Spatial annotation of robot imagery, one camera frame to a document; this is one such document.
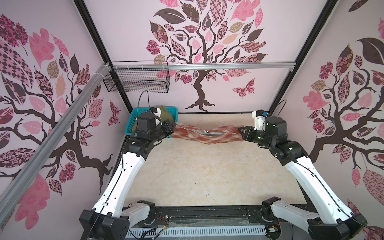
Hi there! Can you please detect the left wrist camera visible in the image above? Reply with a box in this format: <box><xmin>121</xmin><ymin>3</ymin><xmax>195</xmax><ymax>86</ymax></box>
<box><xmin>150</xmin><ymin>107</ymin><xmax>162</xmax><ymax>122</ymax></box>

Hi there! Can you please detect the teal plastic basket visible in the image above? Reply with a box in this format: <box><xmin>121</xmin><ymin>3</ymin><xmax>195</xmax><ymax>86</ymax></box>
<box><xmin>125</xmin><ymin>107</ymin><xmax>179</xmax><ymax>136</ymax></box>

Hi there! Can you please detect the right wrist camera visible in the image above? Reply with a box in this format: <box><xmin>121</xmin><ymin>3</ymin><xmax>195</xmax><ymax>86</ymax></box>
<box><xmin>252</xmin><ymin>110</ymin><xmax>268</xmax><ymax>130</ymax></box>

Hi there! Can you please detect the olive green skirt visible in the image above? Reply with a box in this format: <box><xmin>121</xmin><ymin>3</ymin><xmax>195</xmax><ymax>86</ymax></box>
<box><xmin>156</xmin><ymin>106</ymin><xmax>175</xmax><ymax>122</ymax></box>

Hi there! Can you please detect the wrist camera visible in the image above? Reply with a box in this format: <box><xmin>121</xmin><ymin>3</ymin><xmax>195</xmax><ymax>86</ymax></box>
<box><xmin>252</xmin><ymin>110</ymin><xmax>268</xmax><ymax>130</ymax></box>
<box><xmin>150</xmin><ymin>107</ymin><xmax>162</xmax><ymax>122</ymax></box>

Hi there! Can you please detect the white slotted cable duct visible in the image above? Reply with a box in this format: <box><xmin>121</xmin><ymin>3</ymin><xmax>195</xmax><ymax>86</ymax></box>
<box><xmin>126</xmin><ymin>226</ymin><xmax>267</xmax><ymax>240</ymax></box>

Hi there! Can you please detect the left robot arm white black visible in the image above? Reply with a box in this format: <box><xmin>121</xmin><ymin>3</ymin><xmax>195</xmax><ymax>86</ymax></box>
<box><xmin>80</xmin><ymin>108</ymin><xmax>176</xmax><ymax>240</ymax></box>

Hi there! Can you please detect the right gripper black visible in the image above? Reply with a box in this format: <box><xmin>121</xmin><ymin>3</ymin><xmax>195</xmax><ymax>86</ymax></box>
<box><xmin>237</xmin><ymin>125</ymin><xmax>274</xmax><ymax>150</ymax></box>

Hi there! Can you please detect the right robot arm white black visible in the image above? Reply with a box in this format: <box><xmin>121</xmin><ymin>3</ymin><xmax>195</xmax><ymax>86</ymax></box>
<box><xmin>238</xmin><ymin>110</ymin><xmax>368</xmax><ymax>240</ymax></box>

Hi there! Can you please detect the aluminium rail left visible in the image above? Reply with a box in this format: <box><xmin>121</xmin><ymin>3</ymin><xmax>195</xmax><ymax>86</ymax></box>
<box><xmin>0</xmin><ymin>63</ymin><xmax>111</xmax><ymax>224</ymax></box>

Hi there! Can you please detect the black wire basket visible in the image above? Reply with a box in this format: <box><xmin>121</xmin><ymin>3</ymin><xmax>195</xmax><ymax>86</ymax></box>
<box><xmin>104</xmin><ymin>60</ymin><xmax>171</xmax><ymax>93</ymax></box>

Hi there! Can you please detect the aluminium rail back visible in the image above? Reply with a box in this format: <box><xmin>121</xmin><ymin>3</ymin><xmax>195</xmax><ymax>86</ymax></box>
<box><xmin>113</xmin><ymin>62</ymin><xmax>296</xmax><ymax>71</ymax></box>

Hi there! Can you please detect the red plaid skirt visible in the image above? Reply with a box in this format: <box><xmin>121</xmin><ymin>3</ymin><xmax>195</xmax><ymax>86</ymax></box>
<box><xmin>171</xmin><ymin>123</ymin><xmax>243</xmax><ymax>145</ymax></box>

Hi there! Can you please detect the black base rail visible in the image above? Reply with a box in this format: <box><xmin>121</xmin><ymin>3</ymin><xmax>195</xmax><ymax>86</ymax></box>
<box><xmin>119</xmin><ymin>203</ymin><xmax>341</xmax><ymax>240</ymax></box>

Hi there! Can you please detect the aluminium rail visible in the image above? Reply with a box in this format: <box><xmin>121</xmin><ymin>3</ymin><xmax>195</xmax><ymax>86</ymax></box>
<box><xmin>113</xmin><ymin>62</ymin><xmax>296</xmax><ymax>71</ymax></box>
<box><xmin>0</xmin><ymin>63</ymin><xmax>111</xmax><ymax>224</ymax></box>

